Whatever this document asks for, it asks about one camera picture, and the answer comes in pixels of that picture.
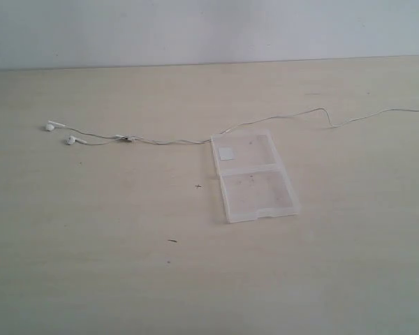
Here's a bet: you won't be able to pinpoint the white wired earphones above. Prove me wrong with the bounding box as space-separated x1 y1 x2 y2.
44 107 419 147

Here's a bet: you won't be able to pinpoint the clear plastic storage case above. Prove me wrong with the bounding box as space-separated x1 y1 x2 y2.
211 130 301 223

